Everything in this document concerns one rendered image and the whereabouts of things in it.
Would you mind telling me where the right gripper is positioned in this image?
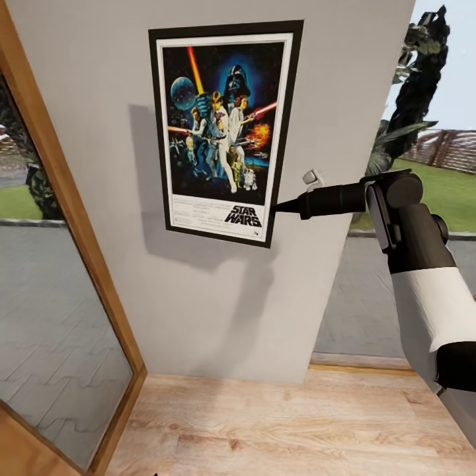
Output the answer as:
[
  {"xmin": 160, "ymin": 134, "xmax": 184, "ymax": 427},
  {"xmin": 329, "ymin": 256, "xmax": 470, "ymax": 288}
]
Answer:
[{"xmin": 271, "ymin": 185, "xmax": 344, "ymax": 220}]

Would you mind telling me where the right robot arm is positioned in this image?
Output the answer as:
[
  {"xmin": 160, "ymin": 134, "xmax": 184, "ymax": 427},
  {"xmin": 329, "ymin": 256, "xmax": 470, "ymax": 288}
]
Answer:
[{"xmin": 271, "ymin": 167, "xmax": 476, "ymax": 422}]

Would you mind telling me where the poster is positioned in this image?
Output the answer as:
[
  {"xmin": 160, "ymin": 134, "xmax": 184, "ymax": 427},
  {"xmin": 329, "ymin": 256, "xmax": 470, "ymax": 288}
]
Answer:
[{"xmin": 148, "ymin": 20, "xmax": 304, "ymax": 248}]

